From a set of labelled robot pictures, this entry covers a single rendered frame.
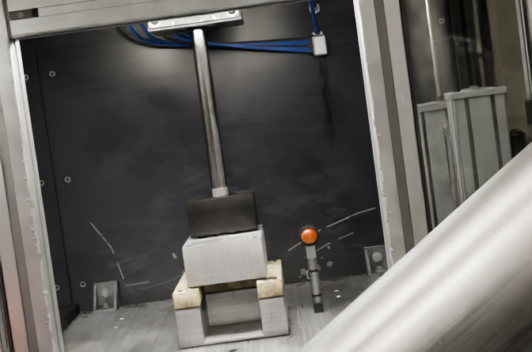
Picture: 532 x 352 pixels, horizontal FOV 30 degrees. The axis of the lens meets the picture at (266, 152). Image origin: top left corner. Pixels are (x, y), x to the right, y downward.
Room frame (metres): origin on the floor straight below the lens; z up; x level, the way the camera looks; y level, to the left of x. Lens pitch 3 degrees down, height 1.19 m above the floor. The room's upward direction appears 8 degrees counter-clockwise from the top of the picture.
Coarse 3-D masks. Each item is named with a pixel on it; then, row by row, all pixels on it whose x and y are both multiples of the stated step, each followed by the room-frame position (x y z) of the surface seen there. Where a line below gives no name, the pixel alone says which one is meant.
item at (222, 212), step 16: (192, 32) 1.26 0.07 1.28; (192, 48) 1.26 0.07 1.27; (208, 64) 1.26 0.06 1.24; (208, 80) 1.26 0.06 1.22; (208, 96) 1.26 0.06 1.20; (208, 112) 1.25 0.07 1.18; (208, 128) 1.26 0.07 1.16; (208, 144) 1.26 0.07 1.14; (208, 160) 1.26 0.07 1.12; (224, 176) 1.26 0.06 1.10; (224, 192) 1.26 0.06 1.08; (240, 192) 1.27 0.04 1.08; (192, 208) 1.23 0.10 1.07; (208, 208) 1.23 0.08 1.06; (224, 208) 1.23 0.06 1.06; (240, 208) 1.23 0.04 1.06; (192, 224) 1.23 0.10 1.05; (208, 224) 1.23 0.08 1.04; (224, 224) 1.23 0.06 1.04; (240, 224) 1.23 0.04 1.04; (256, 224) 1.23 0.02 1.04
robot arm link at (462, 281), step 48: (480, 192) 0.51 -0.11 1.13; (528, 192) 0.49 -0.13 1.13; (432, 240) 0.51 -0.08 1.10; (480, 240) 0.49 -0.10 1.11; (528, 240) 0.47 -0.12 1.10; (384, 288) 0.51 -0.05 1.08; (432, 288) 0.49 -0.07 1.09; (480, 288) 0.47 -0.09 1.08; (528, 288) 0.47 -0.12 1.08; (336, 336) 0.50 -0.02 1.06; (384, 336) 0.49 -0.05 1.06; (432, 336) 0.48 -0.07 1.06; (480, 336) 0.47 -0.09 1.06; (528, 336) 0.47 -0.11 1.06
